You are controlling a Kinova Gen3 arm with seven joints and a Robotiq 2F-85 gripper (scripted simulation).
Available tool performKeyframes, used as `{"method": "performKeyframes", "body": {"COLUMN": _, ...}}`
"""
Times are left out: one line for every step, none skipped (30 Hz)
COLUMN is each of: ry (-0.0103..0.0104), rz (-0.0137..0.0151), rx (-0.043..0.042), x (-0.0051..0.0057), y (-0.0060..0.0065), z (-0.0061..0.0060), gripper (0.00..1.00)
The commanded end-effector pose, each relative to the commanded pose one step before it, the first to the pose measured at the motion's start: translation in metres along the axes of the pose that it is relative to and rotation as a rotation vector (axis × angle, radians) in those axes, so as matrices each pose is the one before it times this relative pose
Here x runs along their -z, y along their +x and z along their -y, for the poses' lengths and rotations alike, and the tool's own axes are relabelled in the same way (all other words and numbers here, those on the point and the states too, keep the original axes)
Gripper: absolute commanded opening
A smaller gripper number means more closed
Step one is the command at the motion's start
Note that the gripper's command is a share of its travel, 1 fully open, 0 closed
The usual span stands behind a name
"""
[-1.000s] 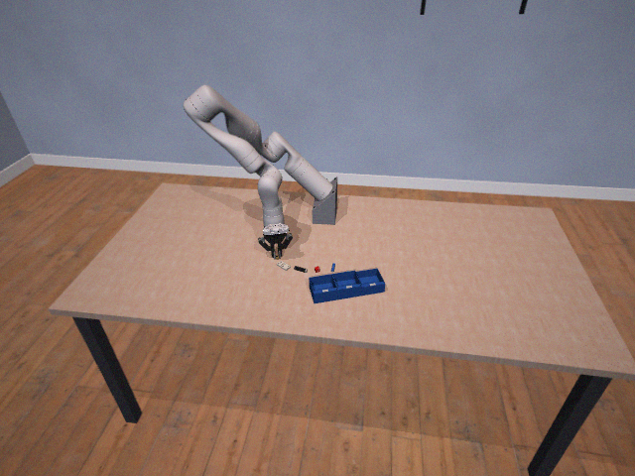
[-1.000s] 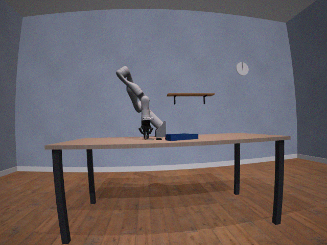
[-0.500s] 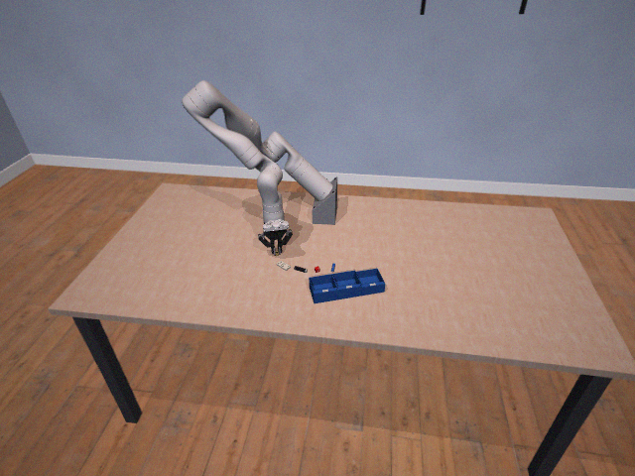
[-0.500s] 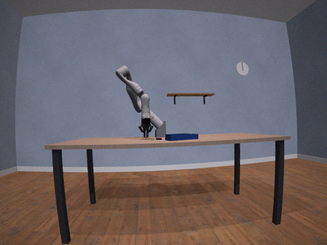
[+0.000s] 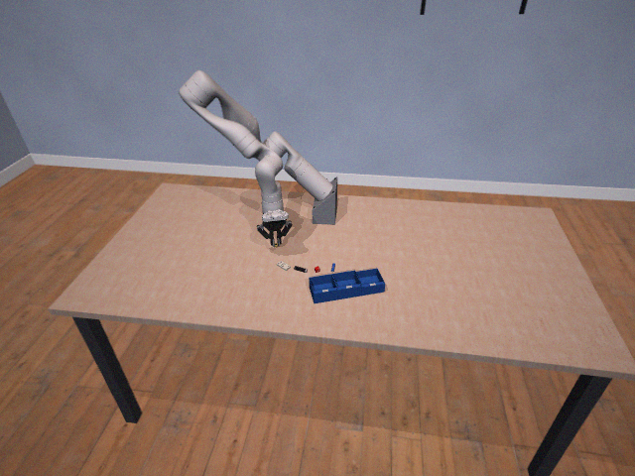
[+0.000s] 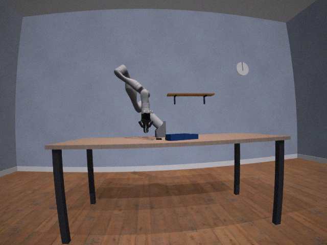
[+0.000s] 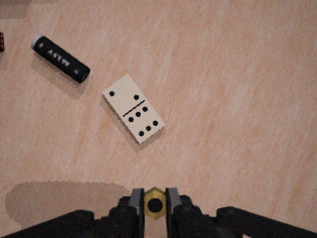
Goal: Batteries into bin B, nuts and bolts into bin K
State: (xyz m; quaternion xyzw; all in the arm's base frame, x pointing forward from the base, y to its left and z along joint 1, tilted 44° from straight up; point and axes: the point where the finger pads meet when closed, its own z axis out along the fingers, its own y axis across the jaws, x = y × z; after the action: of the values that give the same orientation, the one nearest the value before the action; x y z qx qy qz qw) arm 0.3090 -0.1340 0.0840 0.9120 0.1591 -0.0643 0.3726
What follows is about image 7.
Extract white domino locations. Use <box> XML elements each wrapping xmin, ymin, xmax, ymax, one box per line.
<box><xmin>102</xmin><ymin>74</ymin><xmax>164</xmax><ymax>143</ymax></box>

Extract black aa battery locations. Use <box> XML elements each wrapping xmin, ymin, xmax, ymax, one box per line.
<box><xmin>31</xmin><ymin>35</ymin><xmax>90</xmax><ymax>83</ymax></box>

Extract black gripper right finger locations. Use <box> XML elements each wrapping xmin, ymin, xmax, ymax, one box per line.
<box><xmin>165</xmin><ymin>187</ymin><xmax>317</xmax><ymax>238</ymax></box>

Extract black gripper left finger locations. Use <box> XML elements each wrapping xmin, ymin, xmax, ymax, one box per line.
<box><xmin>1</xmin><ymin>188</ymin><xmax>145</xmax><ymax>238</ymax></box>

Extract brass hex nut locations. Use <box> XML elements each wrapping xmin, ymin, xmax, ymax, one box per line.
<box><xmin>144</xmin><ymin>186</ymin><xmax>166</xmax><ymax>220</ymax></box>

